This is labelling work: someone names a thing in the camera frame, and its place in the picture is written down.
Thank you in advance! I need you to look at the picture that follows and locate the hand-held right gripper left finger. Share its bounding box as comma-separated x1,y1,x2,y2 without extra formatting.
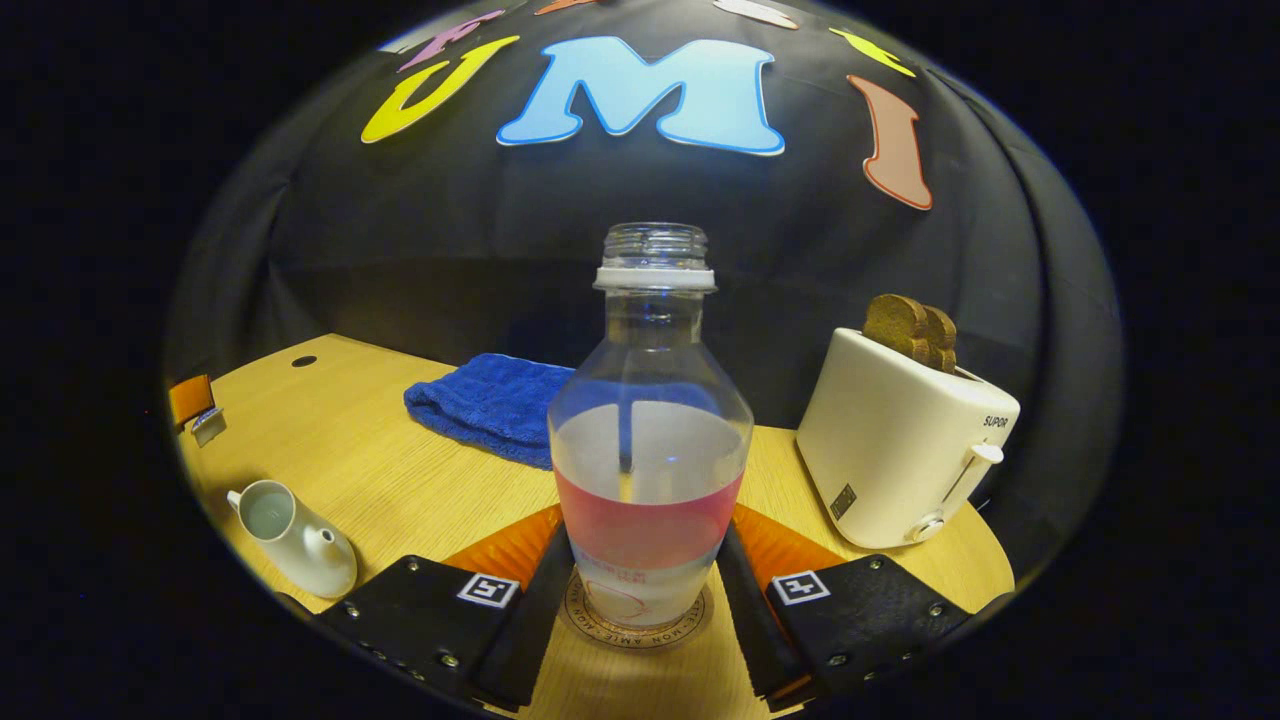
280,504,577,714

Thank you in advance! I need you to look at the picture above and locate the blue towel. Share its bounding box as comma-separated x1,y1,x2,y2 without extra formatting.
403,353,577,471

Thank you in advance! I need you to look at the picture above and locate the clear water bottle pink label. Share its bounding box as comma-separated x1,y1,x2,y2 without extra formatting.
547,222,755,629

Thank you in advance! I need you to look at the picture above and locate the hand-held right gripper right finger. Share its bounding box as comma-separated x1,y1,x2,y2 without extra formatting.
714,504,973,713

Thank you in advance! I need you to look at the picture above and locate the brown toast slice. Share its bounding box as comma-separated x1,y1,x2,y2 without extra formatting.
864,293,932,367
924,305,959,374

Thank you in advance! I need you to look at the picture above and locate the black backdrop cloth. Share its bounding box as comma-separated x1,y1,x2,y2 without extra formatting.
163,0,1127,583

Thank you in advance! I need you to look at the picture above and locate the white toaster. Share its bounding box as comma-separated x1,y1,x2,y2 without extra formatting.
796,327,1022,550

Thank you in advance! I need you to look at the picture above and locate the round wooden coaster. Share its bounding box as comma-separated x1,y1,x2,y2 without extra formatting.
563,570,717,652

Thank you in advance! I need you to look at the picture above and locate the white teacup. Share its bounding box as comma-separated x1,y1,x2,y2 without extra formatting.
227,479,359,600

